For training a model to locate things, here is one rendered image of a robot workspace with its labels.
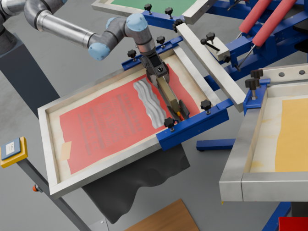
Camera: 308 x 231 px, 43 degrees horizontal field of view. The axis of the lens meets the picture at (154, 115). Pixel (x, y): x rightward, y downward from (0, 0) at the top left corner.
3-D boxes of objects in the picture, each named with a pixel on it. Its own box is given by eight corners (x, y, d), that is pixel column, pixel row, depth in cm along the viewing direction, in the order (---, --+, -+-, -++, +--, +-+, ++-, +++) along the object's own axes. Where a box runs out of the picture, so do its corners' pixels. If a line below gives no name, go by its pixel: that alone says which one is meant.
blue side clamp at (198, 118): (163, 151, 159) (158, 140, 154) (159, 143, 163) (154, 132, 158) (229, 119, 159) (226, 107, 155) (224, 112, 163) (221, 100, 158)
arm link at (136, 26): (131, 10, 158) (147, 12, 154) (140, 32, 166) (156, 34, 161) (120, 22, 155) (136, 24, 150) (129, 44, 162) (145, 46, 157)
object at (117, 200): (114, 224, 192) (76, 176, 163) (112, 218, 195) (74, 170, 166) (198, 184, 193) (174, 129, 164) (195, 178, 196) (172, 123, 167)
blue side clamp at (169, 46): (128, 78, 200) (123, 68, 195) (125, 73, 203) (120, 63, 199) (180, 53, 200) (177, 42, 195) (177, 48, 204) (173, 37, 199)
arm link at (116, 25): (97, 29, 161) (117, 31, 154) (112, 13, 166) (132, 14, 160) (104, 44, 166) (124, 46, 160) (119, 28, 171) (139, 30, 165)
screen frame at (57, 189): (54, 200, 158) (50, 195, 155) (41, 113, 201) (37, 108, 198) (228, 115, 159) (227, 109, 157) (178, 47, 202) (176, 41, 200)
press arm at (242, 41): (217, 66, 176) (215, 58, 173) (211, 60, 180) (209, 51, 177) (251, 50, 176) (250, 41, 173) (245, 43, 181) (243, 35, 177)
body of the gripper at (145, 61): (160, 59, 176) (151, 38, 168) (166, 69, 170) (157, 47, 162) (145, 67, 176) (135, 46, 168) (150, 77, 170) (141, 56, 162)
